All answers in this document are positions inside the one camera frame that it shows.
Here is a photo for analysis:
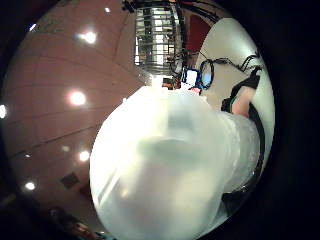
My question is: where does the blue lit screen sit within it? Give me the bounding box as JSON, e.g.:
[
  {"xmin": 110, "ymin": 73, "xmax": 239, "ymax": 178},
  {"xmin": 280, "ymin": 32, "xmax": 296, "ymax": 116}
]
[{"xmin": 181, "ymin": 68, "xmax": 214, "ymax": 90}]

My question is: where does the black cable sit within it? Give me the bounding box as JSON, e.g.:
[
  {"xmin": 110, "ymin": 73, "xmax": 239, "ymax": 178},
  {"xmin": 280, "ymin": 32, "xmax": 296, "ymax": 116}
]
[{"xmin": 198, "ymin": 50, "xmax": 262, "ymax": 92}]

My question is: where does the metal grid window frame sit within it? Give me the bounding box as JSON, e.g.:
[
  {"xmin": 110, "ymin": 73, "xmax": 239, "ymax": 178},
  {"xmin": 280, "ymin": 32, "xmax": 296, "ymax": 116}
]
[{"xmin": 133, "ymin": 2, "xmax": 186, "ymax": 76}]

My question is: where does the group of ceiling spot lamps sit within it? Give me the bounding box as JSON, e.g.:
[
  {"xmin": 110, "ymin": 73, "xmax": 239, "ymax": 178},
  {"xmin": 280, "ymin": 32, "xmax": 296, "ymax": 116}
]
[{"xmin": 0, "ymin": 6, "xmax": 113, "ymax": 193}]

